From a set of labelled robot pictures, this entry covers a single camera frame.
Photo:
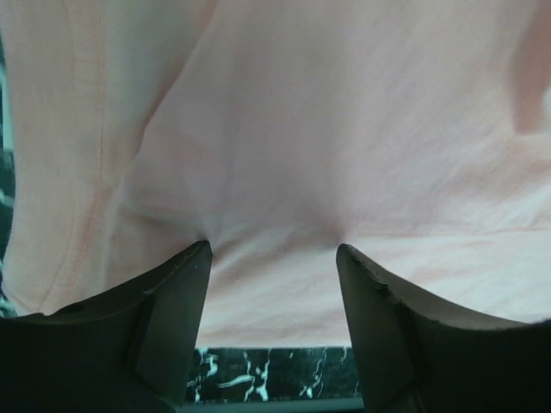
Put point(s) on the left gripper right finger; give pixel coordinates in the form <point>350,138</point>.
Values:
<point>417,352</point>

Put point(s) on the salmon pink t shirt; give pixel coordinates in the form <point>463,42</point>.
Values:
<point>417,131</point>

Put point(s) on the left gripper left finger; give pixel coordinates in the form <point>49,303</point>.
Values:
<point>128,349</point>

